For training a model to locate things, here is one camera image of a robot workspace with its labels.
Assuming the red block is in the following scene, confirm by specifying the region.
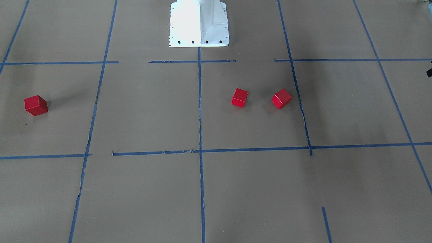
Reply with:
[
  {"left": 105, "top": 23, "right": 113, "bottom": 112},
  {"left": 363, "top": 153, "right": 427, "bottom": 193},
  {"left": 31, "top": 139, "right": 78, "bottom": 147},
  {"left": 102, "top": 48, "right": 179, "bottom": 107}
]
[
  {"left": 24, "top": 95, "right": 49, "bottom": 116},
  {"left": 231, "top": 88, "right": 248, "bottom": 108},
  {"left": 271, "top": 89, "right": 293, "bottom": 109}
]

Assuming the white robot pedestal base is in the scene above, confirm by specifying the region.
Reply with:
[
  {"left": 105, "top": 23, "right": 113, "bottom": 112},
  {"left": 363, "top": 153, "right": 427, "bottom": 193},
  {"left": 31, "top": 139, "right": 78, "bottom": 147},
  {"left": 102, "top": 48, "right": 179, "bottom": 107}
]
[{"left": 168, "top": 0, "right": 230, "bottom": 48}]

